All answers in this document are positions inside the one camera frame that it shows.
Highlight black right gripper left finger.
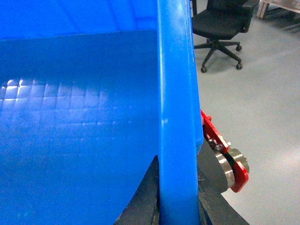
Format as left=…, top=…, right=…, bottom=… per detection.
left=114, top=155, right=160, bottom=225

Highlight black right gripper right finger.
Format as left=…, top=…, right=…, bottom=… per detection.
left=197, top=141, right=248, bottom=225

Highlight large blue plastic crate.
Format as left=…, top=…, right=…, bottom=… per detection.
left=0, top=0, right=203, bottom=225

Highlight black office chair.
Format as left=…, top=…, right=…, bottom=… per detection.
left=191, top=0, right=259, bottom=73

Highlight red caster wheel bracket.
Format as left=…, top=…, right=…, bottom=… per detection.
left=201, top=111, right=249, bottom=193

